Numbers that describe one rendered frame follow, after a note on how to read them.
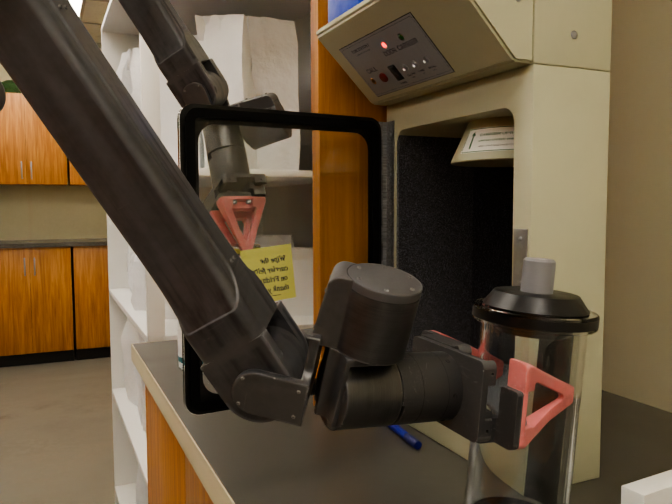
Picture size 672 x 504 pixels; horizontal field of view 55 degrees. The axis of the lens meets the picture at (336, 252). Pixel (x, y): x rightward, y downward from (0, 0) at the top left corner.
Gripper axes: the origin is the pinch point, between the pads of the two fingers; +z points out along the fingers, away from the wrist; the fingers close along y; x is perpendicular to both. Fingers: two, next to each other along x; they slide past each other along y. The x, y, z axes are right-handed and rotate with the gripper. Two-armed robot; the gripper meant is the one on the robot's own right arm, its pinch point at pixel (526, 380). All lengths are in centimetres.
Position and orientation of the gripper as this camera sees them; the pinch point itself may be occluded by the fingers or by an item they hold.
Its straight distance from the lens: 61.4
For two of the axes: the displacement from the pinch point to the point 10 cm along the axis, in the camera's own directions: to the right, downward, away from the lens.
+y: -4.3, -0.9, 9.0
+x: -0.7, 10.0, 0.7
